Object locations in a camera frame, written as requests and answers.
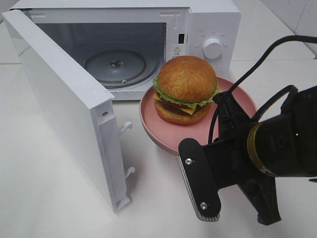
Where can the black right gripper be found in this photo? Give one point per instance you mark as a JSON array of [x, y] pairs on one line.
[[235, 159]]

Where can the burger with lettuce and cheese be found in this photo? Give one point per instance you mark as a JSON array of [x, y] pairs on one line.
[[185, 87]]

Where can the white microwave door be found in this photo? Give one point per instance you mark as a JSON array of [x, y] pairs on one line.
[[77, 107]]

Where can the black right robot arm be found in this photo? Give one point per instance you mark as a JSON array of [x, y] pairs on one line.
[[280, 140]]

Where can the upper white microwave knob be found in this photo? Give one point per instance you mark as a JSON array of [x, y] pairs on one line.
[[212, 47]]

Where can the white microwave oven body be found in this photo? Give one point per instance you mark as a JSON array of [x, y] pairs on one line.
[[163, 29]]

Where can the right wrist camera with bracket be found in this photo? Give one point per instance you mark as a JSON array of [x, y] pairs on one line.
[[199, 180]]

